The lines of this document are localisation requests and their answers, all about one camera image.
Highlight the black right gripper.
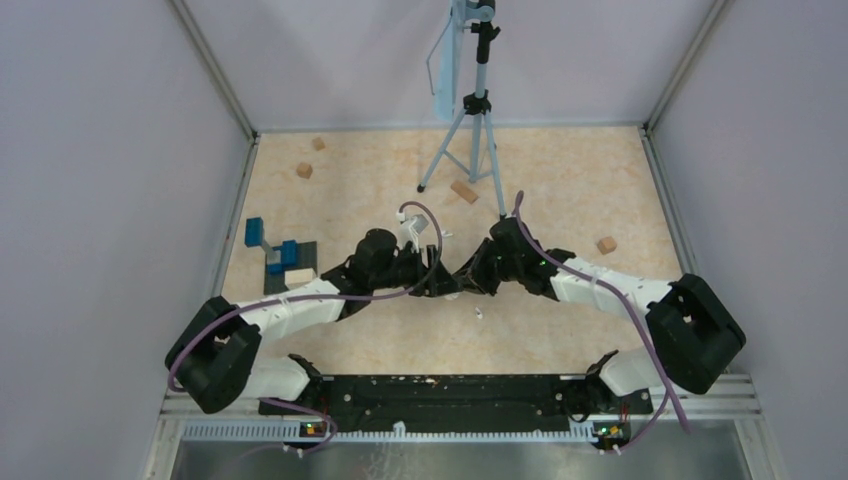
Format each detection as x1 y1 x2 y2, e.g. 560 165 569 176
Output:
454 237 522 297

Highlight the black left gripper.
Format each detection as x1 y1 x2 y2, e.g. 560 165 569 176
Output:
370 244 463 297

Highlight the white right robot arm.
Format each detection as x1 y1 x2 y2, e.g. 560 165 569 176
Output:
454 217 747 412

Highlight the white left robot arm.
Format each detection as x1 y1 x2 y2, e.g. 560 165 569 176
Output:
164 229 462 414

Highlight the flat wooden block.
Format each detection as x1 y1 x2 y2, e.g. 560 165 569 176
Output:
450 181 479 204

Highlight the wooden cube block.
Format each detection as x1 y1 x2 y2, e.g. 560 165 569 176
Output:
596 236 618 255

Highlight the light blue tripod stand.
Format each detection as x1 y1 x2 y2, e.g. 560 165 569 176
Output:
416 1 507 219

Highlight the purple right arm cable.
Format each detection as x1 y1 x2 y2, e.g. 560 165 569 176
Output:
513 190 692 437

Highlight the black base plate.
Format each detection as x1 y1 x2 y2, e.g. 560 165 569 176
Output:
296 374 654 434

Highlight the aluminium frame rail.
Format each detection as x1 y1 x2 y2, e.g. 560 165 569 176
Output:
158 374 763 444

